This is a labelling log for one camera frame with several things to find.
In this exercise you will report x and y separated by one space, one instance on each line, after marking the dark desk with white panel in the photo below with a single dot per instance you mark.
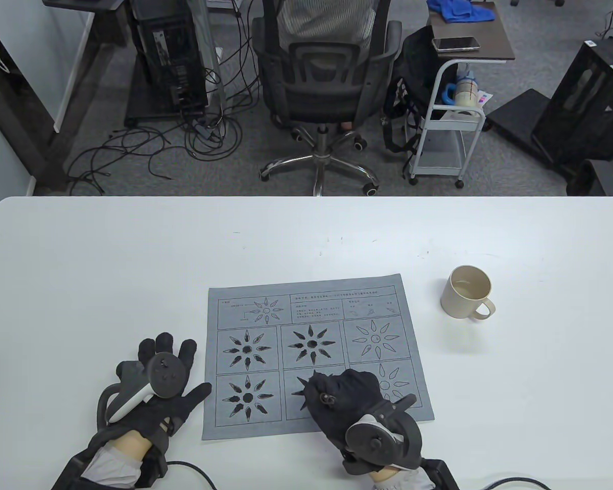
76 61

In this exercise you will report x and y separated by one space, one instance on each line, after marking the person's right hand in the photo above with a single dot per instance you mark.
355 395

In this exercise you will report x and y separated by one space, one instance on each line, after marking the aluminium frame post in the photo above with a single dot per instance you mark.
207 51

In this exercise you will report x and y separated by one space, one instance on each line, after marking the black mesh office chair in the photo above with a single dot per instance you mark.
327 81

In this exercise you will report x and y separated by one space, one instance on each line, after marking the black flat base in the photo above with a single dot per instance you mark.
516 112

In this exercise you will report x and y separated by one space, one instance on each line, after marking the colourful paper card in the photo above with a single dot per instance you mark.
484 98

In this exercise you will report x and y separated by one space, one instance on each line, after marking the dark smartphone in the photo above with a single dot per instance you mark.
454 44

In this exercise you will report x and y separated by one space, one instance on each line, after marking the white drinking bottle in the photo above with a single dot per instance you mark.
465 92

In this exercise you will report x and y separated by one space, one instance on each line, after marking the black backpack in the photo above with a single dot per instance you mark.
414 66

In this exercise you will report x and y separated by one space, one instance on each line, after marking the black computer tower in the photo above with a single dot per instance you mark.
168 61

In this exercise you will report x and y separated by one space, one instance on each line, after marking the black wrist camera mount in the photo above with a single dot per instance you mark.
156 467
442 474

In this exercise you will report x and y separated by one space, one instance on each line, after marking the person's left forearm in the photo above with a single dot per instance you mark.
115 462

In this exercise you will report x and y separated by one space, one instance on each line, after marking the white cart brown top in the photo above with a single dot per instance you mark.
490 41

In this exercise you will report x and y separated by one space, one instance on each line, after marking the blue cloth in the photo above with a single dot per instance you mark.
460 10

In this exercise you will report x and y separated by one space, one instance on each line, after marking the dark vertical post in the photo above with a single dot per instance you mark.
15 102

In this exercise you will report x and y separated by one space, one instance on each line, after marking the person's left hand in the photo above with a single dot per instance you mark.
189 403

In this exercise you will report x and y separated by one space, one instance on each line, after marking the beige mug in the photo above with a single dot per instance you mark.
457 304

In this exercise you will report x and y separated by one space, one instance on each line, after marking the dark grey handheld controller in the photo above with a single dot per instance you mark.
373 439
165 376

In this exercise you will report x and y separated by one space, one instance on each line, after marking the grey water writing practice cloth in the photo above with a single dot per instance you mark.
265 306

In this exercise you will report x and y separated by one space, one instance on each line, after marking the black open computer case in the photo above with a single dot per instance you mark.
582 102

